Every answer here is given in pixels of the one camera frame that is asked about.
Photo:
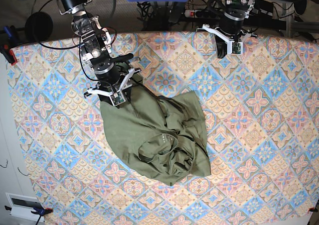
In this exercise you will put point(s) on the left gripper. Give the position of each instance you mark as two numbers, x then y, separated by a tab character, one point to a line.
230	24

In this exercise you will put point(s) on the white power strip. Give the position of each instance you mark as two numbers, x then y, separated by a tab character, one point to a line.
195	13

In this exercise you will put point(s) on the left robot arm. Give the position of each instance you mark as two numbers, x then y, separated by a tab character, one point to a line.
219	6

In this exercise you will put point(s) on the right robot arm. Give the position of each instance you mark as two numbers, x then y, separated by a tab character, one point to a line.
95	45

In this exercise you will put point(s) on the patterned colourful tablecloth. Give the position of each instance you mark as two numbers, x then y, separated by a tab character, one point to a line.
262	119

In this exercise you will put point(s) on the white wall outlet box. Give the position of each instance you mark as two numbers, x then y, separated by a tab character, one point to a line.
21	206

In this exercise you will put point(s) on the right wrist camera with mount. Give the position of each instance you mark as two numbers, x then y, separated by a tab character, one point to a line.
117	93

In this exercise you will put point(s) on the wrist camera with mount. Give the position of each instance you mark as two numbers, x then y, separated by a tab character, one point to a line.
117	93
234	47

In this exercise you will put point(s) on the red black clamp upper left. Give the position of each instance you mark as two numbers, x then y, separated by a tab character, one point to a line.
6	48

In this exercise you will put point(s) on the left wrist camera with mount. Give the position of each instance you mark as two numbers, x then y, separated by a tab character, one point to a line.
234	47

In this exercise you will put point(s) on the red black clamp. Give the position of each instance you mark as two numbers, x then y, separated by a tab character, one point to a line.
6	48
41	211

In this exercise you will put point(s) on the olive green t-shirt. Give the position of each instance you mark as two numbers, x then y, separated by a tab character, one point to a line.
161	138

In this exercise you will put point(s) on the red clamp lower right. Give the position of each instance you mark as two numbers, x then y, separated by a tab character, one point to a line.
313	210

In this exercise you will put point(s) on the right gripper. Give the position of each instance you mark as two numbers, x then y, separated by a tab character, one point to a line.
109	74

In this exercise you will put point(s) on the red black clamp lower left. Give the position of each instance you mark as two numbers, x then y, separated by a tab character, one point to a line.
41	211

